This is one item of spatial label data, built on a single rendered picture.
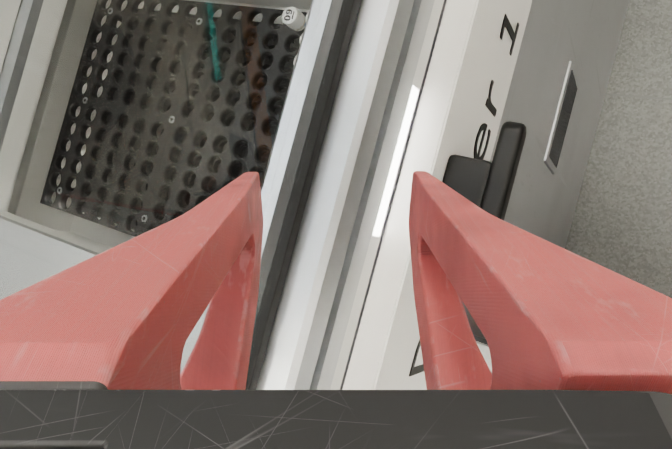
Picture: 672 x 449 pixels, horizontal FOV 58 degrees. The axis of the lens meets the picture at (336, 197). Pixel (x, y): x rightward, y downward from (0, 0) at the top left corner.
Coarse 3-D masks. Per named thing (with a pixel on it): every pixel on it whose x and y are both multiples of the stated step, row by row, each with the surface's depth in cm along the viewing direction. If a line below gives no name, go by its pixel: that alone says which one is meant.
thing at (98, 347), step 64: (256, 192) 12; (128, 256) 8; (192, 256) 8; (256, 256) 12; (0, 320) 6; (64, 320) 6; (128, 320) 6; (192, 320) 8; (0, 384) 5; (64, 384) 5; (128, 384) 6; (192, 384) 11; (0, 448) 5; (64, 448) 5; (128, 448) 5; (192, 448) 5; (256, 448) 5; (320, 448) 5; (384, 448) 5; (448, 448) 5; (512, 448) 5; (576, 448) 5; (640, 448) 5
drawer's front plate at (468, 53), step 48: (480, 0) 32; (528, 0) 41; (480, 48) 34; (432, 96) 32; (480, 96) 36; (432, 144) 32; (384, 240) 32; (384, 288) 32; (384, 336) 31; (384, 384) 32
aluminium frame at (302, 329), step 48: (384, 0) 27; (432, 0) 30; (336, 48) 27; (384, 48) 27; (336, 96) 27; (384, 96) 28; (336, 144) 27; (384, 144) 29; (336, 192) 27; (288, 240) 27; (336, 240) 27; (288, 288) 27; (336, 288) 28; (288, 336) 27; (336, 336) 29; (288, 384) 27
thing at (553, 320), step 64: (448, 192) 11; (448, 256) 9; (512, 256) 8; (576, 256) 8; (448, 320) 11; (512, 320) 6; (576, 320) 6; (640, 320) 6; (448, 384) 11; (512, 384) 6; (576, 384) 5; (640, 384) 5
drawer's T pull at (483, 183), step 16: (512, 128) 32; (512, 144) 31; (448, 160) 33; (464, 160) 33; (480, 160) 32; (496, 160) 32; (512, 160) 31; (448, 176) 33; (464, 176) 32; (480, 176) 32; (496, 176) 32; (512, 176) 32; (464, 192) 32; (480, 192) 32; (496, 192) 31; (496, 208) 31
